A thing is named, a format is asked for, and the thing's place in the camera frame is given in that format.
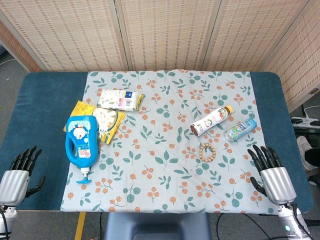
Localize yellow snack bag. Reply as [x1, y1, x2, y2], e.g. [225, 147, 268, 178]
[63, 100, 127, 145]

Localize blue detergent bottle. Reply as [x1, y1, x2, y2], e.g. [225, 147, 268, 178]
[65, 115, 100, 184]

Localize white snack package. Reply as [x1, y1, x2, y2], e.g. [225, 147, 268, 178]
[98, 88, 145, 113]

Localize floral tablecloth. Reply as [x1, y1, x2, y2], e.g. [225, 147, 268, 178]
[60, 69, 280, 214]

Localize white sneaker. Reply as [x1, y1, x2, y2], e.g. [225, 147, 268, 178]
[296, 135, 318, 171]

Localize wooden bead bracelet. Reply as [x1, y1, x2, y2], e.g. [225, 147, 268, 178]
[198, 142, 217, 163]

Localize blue labelled drink bottle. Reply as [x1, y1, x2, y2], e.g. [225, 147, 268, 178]
[224, 117, 258, 143]

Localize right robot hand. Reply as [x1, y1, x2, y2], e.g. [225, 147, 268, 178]
[246, 144, 298, 205]

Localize bamboo folding screen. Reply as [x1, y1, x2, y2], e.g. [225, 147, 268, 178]
[0, 0, 320, 113]

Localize yellow floor tape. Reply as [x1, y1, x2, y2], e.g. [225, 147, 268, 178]
[74, 211, 87, 240]

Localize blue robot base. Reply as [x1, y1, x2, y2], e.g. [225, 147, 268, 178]
[103, 212, 212, 240]

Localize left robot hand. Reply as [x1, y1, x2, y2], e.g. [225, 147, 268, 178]
[0, 145, 47, 207]

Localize white drink bottle orange cap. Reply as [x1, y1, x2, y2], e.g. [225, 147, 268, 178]
[190, 105, 234, 137]

